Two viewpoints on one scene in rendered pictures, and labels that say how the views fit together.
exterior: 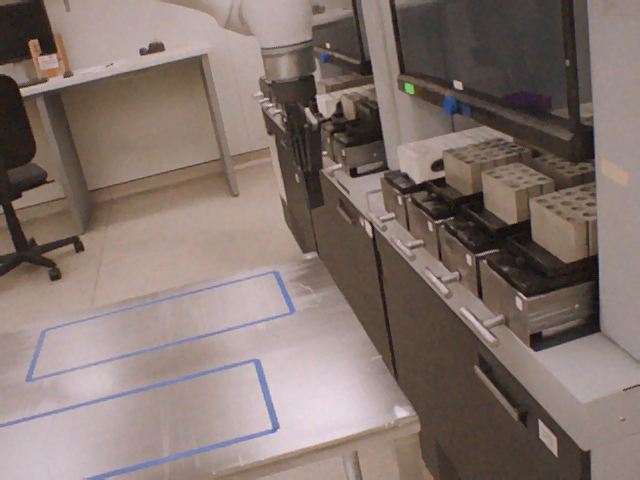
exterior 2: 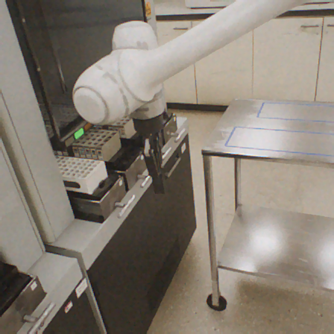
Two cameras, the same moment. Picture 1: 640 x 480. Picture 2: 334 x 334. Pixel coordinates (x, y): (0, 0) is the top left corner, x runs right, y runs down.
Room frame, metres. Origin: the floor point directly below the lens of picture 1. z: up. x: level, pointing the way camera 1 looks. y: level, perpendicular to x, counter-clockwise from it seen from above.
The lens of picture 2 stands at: (1.88, 0.48, 1.40)
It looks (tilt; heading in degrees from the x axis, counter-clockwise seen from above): 32 degrees down; 212
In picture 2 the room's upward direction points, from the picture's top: 7 degrees counter-clockwise
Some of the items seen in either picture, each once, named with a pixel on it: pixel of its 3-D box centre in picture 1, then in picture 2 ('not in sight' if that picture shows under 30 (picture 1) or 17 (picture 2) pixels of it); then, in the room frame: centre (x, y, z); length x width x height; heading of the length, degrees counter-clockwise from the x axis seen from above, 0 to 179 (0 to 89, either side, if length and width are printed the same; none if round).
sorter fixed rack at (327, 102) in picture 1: (371, 98); not in sight; (1.97, -0.24, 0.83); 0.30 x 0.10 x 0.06; 98
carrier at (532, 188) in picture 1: (517, 194); (124, 126); (0.96, -0.31, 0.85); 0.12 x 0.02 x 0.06; 8
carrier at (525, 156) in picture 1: (511, 161); (85, 145); (1.12, -0.36, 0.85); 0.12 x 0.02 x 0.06; 9
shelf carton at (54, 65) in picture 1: (49, 56); not in sight; (4.41, 1.37, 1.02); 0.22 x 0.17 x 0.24; 8
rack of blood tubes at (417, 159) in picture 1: (479, 150); (57, 173); (1.27, -0.34, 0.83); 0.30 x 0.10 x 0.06; 98
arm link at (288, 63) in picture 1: (289, 61); (145, 103); (1.21, -0.02, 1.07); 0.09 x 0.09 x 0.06
